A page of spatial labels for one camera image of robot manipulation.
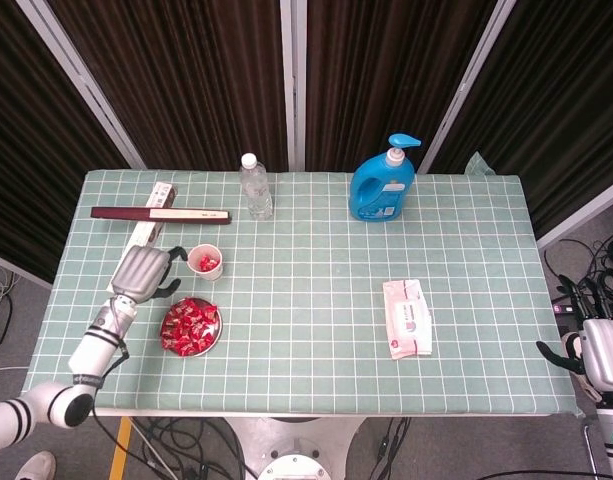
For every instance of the blue detergent pump bottle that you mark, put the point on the blue detergent pump bottle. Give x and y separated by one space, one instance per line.
381 190

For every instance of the dark brown partition panel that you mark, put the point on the dark brown partition panel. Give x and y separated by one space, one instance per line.
561 125
386 65
26 150
186 75

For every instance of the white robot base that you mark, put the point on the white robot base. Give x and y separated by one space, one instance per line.
291 435

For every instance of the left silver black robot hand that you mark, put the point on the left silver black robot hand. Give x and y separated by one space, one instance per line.
138 275

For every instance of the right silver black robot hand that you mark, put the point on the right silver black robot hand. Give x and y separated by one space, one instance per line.
606 355

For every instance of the yellow floor tape strip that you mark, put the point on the yellow floor tape strip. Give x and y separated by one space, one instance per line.
120 450

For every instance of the red candy heap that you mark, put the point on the red candy heap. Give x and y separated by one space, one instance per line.
206 262
188 327

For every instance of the white paper cup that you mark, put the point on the white paper cup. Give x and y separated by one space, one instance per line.
216 274

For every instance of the round metal plate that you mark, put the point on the round metal plate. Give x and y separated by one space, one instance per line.
217 334

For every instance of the pink wet wipes pack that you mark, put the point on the pink wet wipes pack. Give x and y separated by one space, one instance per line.
408 320

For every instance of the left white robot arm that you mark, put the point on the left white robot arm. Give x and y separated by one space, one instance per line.
93 350

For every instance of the long maroon box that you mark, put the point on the long maroon box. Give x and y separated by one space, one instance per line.
121 213

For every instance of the green checked tablecloth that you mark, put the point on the green checked tablecloth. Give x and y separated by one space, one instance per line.
311 300

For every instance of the white shoe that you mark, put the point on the white shoe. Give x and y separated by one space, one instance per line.
36 467

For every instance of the long white red box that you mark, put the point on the long white red box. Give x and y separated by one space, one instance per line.
147 235

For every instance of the clear plastic water bottle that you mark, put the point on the clear plastic water bottle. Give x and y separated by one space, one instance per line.
256 195

